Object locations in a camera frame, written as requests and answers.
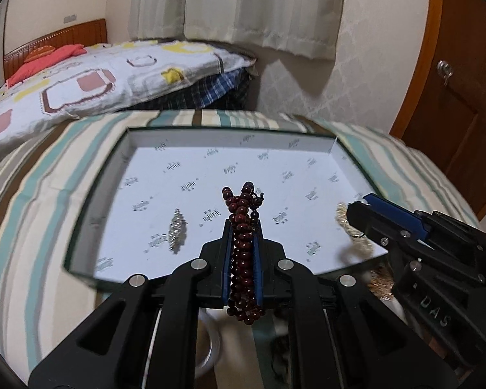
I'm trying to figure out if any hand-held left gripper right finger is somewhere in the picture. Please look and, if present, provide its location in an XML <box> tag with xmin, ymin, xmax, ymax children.
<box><xmin>253</xmin><ymin>218</ymin><xmax>458</xmax><ymax>389</ymax></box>

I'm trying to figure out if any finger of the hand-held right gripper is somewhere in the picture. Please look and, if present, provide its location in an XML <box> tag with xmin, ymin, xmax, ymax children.
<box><xmin>346</xmin><ymin>202</ymin><xmax>426</xmax><ymax>252</ymax></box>
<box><xmin>364</xmin><ymin>193</ymin><xmax>434</xmax><ymax>240</ymax></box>

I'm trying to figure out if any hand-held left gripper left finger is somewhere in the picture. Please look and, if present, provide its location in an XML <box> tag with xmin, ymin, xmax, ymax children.
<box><xmin>28</xmin><ymin>218</ymin><xmax>232</xmax><ymax>389</ymax></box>

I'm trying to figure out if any dark red bead bracelet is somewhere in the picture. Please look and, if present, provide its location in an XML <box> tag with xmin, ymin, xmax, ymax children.
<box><xmin>221</xmin><ymin>182</ymin><xmax>266</xmax><ymax>325</ymax></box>

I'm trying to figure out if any pale gold pearl brooch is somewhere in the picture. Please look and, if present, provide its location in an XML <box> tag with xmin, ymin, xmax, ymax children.
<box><xmin>335</xmin><ymin>202</ymin><xmax>373</xmax><ymax>252</ymax></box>

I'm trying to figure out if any white printed cardboard box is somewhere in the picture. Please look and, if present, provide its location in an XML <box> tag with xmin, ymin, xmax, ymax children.
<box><xmin>63</xmin><ymin>127</ymin><xmax>389</xmax><ymax>292</ymax></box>

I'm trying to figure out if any pile of gold jewelry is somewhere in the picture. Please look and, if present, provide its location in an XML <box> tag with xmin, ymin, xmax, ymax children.
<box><xmin>364</xmin><ymin>267</ymin><xmax>398</xmax><ymax>302</ymax></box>

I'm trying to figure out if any silver rhinestone brooch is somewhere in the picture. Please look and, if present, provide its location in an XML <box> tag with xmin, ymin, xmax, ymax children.
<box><xmin>168</xmin><ymin>208</ymin><xmax>188</xmax><ymax>254</ymax></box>

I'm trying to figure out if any white round bowl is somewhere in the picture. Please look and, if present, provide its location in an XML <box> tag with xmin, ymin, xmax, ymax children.
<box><xmin>194</xmin><ymin>310</ymin><xmax>223</xmax><ymax>379</ymax></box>

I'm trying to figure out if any wooden door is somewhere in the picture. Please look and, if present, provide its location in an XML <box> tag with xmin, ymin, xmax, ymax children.
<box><xmin>389</xmin><ymin>0</ymin><xmax>486</xmax><ymax>219</ymax></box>

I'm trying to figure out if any metal door lock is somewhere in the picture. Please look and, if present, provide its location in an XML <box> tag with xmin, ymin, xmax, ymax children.
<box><xmin>437</xmin><ymin>60</ymin><xmax>454</xmax><ymax>86</ymax></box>

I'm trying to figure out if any blue plaid cloth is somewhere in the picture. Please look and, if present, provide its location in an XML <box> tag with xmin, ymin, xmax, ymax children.
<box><xmin>121</xmin><ymin>67</ymin><xmax>260</xmax><ymax>111</ymax></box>

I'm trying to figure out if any striped blanket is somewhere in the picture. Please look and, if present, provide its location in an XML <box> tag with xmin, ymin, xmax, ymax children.
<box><xmin>0</xmin><ymin>109</ymin><xmax>480</xmax><ymax>389</ymax></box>

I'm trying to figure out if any white patterned pillow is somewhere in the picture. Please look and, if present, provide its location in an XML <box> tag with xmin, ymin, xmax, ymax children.
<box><xmin>0</xmin><ymin>40</ymin><xmax>257</xmax><ymax>171</ymax></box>

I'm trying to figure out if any wide cream curtain panel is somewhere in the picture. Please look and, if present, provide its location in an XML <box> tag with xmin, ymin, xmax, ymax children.
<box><xmin>184</xmin><ymin>0</ymin><xmax>349</xmax><ymax>61</ymax></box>

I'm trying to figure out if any red cloth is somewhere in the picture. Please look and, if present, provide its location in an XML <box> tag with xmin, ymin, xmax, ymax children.
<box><xmin>6</xmin><ymin>43</ymin><xmax>86</xmax><ymax>87</ymax></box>

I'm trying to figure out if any narrow cream curtain panel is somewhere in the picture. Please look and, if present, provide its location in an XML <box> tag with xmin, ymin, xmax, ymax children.
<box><xmin>129</xmin><ymin>0</ymin><xmax>191</xmax><ymax>41</ymax></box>

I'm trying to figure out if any wooden headboard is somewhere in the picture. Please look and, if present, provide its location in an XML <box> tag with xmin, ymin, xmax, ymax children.
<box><xmin>3</xmin><ymin>18</ymin><xmax>108</xmax><ymax>84</ymax></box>

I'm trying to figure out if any orange embroidered cushion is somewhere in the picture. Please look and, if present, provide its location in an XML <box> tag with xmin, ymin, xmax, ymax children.
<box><xmin>24</xmin><ymin>46</ymin><xmax>55</xmax><ymax>63</ymax></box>

